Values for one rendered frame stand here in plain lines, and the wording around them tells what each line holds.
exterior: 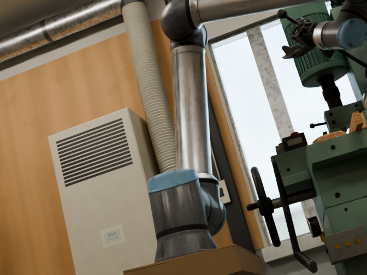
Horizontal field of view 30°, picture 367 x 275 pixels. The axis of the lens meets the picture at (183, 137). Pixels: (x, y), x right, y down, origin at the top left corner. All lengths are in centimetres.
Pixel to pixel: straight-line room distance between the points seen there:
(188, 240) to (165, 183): 18
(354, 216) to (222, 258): 59
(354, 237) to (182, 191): 54
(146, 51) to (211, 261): 251
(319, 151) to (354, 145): 11
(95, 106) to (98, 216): 80
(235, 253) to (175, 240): 22
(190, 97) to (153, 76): 186
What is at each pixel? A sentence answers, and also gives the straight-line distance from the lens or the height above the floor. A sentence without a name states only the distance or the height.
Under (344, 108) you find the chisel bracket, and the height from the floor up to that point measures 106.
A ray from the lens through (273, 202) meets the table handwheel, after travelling 239.
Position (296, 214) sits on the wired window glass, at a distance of 389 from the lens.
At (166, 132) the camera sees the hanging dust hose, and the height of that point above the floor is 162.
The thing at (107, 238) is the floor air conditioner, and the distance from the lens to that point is 378.
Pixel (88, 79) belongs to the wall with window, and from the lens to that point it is 437.
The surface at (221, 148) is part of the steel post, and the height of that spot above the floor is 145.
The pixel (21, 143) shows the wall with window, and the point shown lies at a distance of 447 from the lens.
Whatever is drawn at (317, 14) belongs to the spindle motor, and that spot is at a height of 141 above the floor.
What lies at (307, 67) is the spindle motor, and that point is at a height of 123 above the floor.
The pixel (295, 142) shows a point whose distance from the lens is 238.
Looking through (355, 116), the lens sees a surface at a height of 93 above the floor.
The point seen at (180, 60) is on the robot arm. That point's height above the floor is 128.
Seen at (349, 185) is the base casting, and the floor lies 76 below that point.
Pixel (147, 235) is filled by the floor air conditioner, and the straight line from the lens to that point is 369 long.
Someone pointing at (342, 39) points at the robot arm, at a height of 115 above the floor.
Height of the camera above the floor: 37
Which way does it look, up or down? 18 degrees up
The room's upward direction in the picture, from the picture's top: 15 degrees counter-clockwise
